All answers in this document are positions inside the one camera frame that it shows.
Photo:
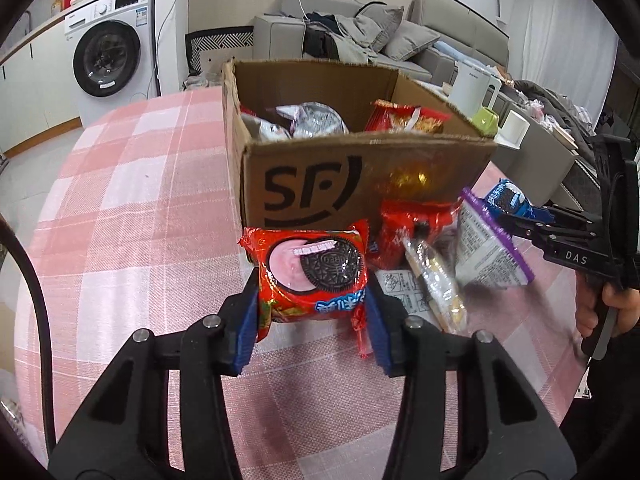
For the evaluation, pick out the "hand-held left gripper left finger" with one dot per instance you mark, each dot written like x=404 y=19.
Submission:
x=246 y=340

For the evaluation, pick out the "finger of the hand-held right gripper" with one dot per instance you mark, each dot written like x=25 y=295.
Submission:
x=570 y=217
x=525 y=227

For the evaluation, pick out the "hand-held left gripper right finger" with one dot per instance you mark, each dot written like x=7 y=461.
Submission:
x=382 y=340

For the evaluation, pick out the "blue cookie packet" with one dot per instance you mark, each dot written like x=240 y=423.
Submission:
x=507 y=197

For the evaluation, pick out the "silver purple snack packet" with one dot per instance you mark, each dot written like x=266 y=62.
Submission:
x=487 y=245
x=312 y=120

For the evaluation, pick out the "white printed packet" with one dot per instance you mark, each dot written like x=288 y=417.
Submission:
x=397 y=285

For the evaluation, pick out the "clear snack packet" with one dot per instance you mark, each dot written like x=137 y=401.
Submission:
x=435 y=285

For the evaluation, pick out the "red cookie packet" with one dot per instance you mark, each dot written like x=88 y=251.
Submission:
x=300 y=270

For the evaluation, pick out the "red black snack packet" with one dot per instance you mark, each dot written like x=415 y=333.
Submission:
x=395 y=230

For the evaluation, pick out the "red gold noodle packet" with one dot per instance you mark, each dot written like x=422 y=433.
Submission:
x=400 y=117

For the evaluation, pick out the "brown cardboard box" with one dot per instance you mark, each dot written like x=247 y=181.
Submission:
x=310 y=175

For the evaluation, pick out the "person's right forearm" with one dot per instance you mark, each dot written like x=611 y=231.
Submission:
x=600 y=410

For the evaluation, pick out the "person's right hand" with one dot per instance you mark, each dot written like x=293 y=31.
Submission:
x=625 y=305

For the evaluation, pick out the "marble coffee table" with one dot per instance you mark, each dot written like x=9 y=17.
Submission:
x=540 y=160

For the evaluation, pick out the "white cup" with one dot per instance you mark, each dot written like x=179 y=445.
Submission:
x=513 y=129

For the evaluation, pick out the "pile of clothes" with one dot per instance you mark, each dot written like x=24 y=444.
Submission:
x=555 y=105

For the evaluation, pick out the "green cup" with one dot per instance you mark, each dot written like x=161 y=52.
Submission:
x=485 y=121

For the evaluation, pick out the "white kettle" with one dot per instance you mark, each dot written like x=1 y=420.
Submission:
x=470 y=87

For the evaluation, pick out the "pink checked tablecloth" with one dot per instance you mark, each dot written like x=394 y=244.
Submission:
x=150 y=210

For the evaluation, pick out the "grey cushion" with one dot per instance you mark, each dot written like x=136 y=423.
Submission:
x=382 y=27
x=412 y=40

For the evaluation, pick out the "dark clothes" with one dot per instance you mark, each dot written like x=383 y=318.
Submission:
x=320 y=40

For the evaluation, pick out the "black white patterned panel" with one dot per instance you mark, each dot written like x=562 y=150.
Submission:
x=220 y=47

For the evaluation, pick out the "grey sofa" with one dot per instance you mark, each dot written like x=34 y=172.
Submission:
x=275 y=35

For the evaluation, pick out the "white washing machine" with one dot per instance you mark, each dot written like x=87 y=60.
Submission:
x=110 y=55

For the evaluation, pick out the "white base cabinets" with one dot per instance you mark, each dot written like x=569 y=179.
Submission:
x=40 y=90

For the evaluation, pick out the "yellow bottle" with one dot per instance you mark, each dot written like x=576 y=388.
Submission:
x=56 y=6

